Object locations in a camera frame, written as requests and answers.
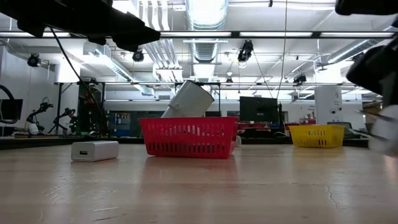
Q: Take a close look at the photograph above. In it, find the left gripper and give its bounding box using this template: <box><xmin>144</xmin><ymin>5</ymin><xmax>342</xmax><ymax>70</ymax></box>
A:
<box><xmin>46</xmin><ymin>0</ymin><xmax>162</xmax><ymax>52</ymax></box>

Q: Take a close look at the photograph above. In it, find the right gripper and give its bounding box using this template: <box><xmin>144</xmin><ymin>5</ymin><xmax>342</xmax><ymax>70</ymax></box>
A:
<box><xmin>346</xmin><ymin>39</ymin><xmax>398</xmax><ymax>108</ymax></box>

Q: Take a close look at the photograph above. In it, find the yellow plastic basket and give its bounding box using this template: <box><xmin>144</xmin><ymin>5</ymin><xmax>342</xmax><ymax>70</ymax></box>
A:
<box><xmin>288</xmin><ymin>124</ymin><xmax>346</xmax><ymax>149</ymax></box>

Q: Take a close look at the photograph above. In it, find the white rectangular USB charger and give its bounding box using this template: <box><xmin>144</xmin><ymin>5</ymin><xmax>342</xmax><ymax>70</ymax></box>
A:
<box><xmin>70</xmin><ymin>140</ymin><xmax>120</xmax><ymax>162</ymax></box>

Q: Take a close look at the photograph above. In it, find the red plastic basket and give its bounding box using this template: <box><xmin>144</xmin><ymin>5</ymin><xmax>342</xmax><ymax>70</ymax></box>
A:
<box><xmin>139</xmin><ymin>116</ymin><xmax>240</xmax><ymax>160</ymax></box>

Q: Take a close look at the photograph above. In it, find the black monitor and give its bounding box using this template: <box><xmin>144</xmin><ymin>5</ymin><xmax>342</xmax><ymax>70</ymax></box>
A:
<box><xmin>239</xmin><ymin>96</ymin><xmax>279</xmax><ymax>124</ymax></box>
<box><xmin>0</xmin><ymin>98</ymin><xmax>24</xmax><ymax>121</ymax></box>

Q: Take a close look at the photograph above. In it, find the silver ventilation duct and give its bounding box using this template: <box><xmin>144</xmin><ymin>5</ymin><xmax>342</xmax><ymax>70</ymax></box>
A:
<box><xmin>186</xmin><ymin>0</ymin><xmax>229</xmax><ymax>78</ymax></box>

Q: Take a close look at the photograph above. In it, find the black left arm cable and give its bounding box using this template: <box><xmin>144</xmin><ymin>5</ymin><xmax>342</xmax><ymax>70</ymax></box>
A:
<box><xmin>49</xmin><ymin>27</ymin><xmax>105</xmax><ymax>138</ymax></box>

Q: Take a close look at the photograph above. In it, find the black looped cable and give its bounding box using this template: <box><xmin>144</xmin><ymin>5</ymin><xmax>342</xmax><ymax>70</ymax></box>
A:
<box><xmin>0</xmin><ymin>84</ymin><xmax>20</xmax><ymax>125</ymax></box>

